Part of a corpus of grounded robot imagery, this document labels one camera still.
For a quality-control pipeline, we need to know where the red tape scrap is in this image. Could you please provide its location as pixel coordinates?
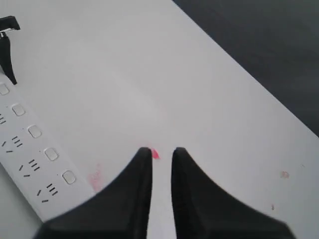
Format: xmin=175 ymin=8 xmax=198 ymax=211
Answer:
xmin=151 ymin=148 xmax=160 ymax=160

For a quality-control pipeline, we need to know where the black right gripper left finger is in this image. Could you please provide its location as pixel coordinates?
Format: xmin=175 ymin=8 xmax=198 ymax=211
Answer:
xmin=35 ymin=147 xmax=153 ymax=239

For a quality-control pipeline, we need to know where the white five-outlet power strip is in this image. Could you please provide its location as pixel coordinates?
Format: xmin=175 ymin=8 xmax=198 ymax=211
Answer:
xmin=0 ymin=77 xmax=94 ymax=221

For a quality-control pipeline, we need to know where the grey backdrop cloth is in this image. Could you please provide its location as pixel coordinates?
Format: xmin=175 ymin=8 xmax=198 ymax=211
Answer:
xmin=176 ymin=0 xmax=319 ymax=134

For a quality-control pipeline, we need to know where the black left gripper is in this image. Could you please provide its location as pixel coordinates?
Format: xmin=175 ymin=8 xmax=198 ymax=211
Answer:
xmin=0 ymin=15 xmax=20 ymax=85

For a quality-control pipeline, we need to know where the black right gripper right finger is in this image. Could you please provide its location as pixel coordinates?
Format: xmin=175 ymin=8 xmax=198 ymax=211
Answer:
xmin=171 ymin=147 xmax=295 ymax=239

